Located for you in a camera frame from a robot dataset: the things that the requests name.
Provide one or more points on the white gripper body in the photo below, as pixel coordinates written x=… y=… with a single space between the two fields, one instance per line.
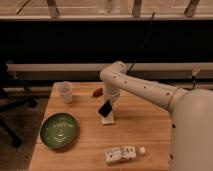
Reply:
x=111 y=102

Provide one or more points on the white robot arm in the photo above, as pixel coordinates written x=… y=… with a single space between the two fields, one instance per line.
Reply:
x=191 y=111

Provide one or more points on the white sponge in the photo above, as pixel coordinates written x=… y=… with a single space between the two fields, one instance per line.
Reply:
x=108 y=120

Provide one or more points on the brown sausage toy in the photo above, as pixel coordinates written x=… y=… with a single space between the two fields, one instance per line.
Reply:
x=98 y=92

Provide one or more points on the clear plastic cup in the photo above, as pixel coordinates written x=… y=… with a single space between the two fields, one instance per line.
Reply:
x=64 y=90

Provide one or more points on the crushed white plastic bottle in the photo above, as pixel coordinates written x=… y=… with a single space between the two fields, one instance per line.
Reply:
x=122 y=154

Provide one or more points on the green ceramic bowl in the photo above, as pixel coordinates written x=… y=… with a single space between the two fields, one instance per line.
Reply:
x=59 y=130

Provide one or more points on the white baseboard heater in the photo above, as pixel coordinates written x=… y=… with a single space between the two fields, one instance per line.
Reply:
x=86 y=71

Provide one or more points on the black office chair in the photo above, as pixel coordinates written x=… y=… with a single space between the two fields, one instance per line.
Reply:
x=5 y=78

